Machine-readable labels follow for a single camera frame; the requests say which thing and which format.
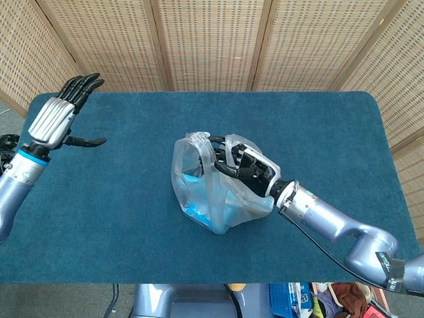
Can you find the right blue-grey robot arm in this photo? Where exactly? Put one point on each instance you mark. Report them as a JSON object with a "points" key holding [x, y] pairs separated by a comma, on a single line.
{"points": [[331, 218]]}

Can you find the white blue printed package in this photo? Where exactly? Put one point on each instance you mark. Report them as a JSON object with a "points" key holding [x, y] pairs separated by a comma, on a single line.
{"points": [[299, 298]]}

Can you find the yellow round knob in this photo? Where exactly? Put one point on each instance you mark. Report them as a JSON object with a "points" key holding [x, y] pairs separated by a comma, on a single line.
{"points": [[236, 286]]}

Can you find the blue-grey robot torso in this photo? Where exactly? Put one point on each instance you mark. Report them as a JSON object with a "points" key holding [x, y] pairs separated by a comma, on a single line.
{"points": [[198, 303]]}

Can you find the blue snack box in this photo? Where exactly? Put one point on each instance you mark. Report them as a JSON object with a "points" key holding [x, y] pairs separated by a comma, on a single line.
{"points": [[195, 202]]}

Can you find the red flat item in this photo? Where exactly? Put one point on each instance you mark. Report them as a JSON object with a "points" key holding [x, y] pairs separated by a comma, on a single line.
{"points": [[371, 313]]}

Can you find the brown cloth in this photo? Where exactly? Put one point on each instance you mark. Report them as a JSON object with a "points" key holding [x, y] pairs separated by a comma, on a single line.
{"points": [[349, 298]]}

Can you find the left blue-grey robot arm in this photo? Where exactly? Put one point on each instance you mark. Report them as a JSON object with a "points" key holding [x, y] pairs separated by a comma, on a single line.
{"points": [[16, 185]]}

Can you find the blue plastic basket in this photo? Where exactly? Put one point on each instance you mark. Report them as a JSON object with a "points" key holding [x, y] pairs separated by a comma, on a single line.
{"points": [[278, 298]]}

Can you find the clear plastic bag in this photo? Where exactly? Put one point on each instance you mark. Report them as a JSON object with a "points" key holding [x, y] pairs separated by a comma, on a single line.
{"points": [[215, 205]]}

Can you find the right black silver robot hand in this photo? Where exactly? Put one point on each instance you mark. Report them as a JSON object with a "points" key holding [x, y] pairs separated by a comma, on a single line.
{"points": [[258, 169]]}

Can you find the bamboo folding screen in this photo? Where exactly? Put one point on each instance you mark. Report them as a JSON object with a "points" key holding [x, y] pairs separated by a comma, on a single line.
{"points": [[212, 43]]}

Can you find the blue carpet table mat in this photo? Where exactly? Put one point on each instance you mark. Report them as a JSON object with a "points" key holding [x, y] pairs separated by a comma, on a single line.
{"points": [[116, 215]]}

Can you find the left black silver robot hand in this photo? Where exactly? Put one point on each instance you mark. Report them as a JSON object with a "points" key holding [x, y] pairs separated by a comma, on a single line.
{"points": [[51, 122]]}

